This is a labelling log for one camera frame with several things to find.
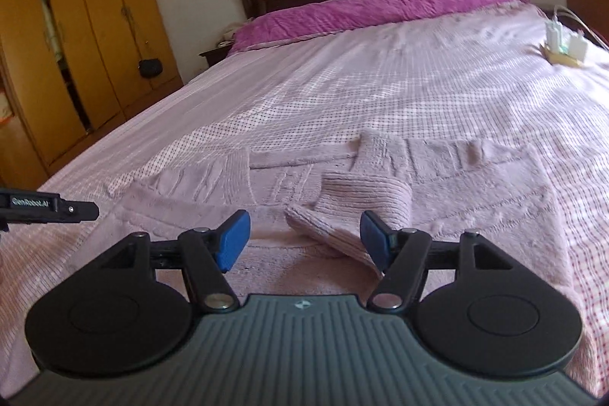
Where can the small black bag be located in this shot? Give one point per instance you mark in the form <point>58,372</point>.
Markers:
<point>150,68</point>

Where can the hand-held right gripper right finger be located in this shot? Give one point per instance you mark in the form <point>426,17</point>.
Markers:
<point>376,239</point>

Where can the white charger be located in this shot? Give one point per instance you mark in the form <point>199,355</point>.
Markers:
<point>555,36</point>
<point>578,45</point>

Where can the dark wooden nightstand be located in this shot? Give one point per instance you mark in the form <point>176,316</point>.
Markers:
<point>214,54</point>

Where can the wooden wardrobe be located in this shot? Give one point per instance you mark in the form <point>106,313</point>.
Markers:
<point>95,30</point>

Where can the cream power strip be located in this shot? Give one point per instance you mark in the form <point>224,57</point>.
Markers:
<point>564,59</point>

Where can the wooden cabinet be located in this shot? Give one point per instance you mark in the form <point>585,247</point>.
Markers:
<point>587,1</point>

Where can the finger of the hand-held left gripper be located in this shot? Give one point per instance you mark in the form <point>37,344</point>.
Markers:
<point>78,212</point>

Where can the bed with checkered sheet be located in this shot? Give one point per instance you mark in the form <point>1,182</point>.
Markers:
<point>333,78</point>

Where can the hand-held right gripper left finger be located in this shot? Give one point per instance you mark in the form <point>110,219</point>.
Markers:
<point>231,239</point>

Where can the red plaid bed sheet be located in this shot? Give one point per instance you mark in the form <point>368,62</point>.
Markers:
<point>592,268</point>

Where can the pink knit sweater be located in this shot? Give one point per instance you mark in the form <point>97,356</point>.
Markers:
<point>476,196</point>

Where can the magenta pillow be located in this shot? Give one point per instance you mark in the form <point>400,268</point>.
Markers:
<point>380,6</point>

